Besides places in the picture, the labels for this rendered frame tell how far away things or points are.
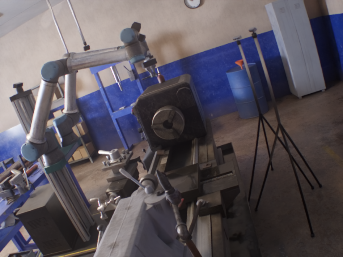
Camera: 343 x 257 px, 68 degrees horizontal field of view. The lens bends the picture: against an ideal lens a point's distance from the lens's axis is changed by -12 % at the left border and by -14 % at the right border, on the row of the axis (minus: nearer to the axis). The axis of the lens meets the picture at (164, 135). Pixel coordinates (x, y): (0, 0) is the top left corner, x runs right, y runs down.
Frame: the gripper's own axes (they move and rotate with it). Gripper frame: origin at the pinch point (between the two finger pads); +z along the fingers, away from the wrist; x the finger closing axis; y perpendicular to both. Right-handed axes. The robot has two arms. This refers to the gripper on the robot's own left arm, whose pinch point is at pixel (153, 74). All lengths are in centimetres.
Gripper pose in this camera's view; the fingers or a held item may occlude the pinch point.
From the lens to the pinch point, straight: 255.9
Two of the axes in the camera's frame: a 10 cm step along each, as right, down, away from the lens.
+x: -8.3, 4.3, -3.5
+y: -4.3, -1.1, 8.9
